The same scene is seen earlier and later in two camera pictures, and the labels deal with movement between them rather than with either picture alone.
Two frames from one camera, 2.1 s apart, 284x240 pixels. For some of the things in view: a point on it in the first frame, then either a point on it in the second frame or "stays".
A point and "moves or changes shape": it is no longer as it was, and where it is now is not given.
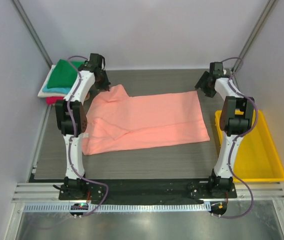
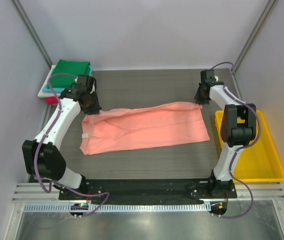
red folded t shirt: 52,100 stays
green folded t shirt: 64,74 stays
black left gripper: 105,86 -> 95,110
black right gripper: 200,84 -> 198,100
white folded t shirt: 42,94 stays
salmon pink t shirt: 114,122 moves or changes shape
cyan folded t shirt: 57,90 stays
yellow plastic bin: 257,159 stays
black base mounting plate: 147,191 stays
